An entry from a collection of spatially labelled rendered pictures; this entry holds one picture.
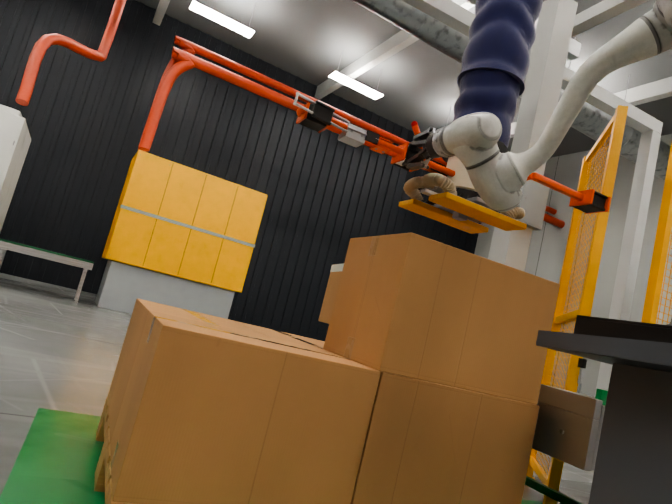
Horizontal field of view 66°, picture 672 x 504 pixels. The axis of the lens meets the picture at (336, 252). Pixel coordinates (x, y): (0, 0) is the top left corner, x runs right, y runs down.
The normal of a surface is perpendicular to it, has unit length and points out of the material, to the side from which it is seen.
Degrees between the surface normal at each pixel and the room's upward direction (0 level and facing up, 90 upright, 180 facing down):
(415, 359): 90
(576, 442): 90
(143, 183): 90
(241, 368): 90
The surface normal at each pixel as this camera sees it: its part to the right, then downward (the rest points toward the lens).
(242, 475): 0.41, -0.02
